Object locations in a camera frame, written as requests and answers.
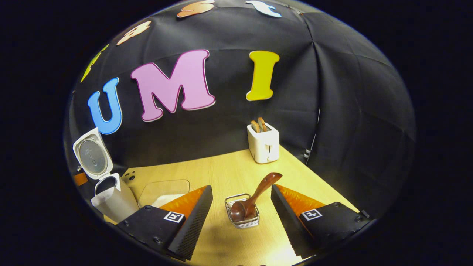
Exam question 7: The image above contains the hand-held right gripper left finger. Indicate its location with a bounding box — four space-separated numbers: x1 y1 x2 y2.
116 185 214 261

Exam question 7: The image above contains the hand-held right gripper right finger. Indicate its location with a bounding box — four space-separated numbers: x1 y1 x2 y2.
271 185 370 259

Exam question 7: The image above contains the white rice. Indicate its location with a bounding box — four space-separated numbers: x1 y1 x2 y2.
152 194 185 208

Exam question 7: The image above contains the brown wooden spoon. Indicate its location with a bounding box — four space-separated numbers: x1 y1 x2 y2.
231 172 283 222

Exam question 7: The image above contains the metal wire chopstick holder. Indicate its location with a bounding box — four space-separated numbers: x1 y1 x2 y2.
225 193 260 229

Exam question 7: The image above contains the white rice cooker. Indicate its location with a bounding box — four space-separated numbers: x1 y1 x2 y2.
73 127 139 224

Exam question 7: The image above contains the clear plastic container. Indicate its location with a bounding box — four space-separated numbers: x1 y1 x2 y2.
137 180 190 208

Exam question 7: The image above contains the white toaster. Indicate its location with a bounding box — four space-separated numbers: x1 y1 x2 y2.
247 123 280 164

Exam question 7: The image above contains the black backdrop cloth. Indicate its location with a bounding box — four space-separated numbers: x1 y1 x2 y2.
68 0 416 218

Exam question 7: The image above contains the thin hanging cable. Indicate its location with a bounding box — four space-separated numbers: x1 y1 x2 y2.
304 107 321 160

